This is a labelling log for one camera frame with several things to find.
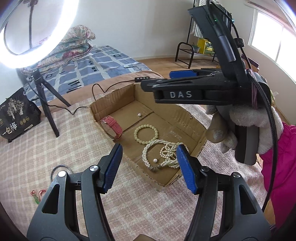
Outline green pendant red cord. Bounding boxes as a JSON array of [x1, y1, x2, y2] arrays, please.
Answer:
[[30, 188, 48, 205]]

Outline black bangle ring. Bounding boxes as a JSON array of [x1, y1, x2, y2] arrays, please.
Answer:
[[51, 164, 74, 181]]

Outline pink sleeve forearm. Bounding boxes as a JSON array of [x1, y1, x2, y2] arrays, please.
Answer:
[[258, 120, 295, 228]]

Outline right gloved hand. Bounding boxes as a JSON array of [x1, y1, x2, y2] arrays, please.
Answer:
[[206, 105, 273, 155]]

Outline black metal rack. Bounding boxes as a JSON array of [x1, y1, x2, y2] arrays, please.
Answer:
[[174, 0, 220, 69]]

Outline striped hanging cloth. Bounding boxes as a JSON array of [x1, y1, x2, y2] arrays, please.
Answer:
[[192, 0, 206, 39]]

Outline cardboard box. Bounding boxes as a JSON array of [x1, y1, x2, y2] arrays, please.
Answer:
[[90, 84, 206, 191]]

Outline blue patterned bed sheet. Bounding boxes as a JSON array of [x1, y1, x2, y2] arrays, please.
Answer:
[[23, 45, 153, 103]]

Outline red wrist watch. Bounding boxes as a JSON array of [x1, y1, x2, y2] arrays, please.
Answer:
[[99, 115, 123, 140]]

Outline window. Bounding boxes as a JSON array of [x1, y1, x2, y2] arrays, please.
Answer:
[[244, 1, 295, 80]]

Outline folded floral quilt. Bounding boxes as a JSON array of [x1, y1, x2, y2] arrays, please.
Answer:
[[20, 25, 96, 76]]

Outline black snack bag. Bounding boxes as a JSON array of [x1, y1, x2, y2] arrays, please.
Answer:
[[1, 88, 41, 143]]

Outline black tripod stand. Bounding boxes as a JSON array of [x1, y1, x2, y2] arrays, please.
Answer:
[[31, 69, 71, 138]]

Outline black phone holder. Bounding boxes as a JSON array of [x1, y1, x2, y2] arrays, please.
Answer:
[[23, 0, 38, 8]]

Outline black power cable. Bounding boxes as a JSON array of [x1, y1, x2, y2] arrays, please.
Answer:
[[25, 75, 149, 115]]

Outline cream bead bracelet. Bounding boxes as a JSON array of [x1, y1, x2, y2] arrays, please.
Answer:
[[133, 124, 159, 146]]

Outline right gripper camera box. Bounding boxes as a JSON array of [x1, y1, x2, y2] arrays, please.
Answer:
[[188, 1, 249, 86]]

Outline white pearl necklace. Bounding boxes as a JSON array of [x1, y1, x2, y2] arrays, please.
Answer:
[[141, 139, 190, 173]]

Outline white ring light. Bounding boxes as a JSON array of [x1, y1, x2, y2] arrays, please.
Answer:
[[1, 1, 79, 69]]

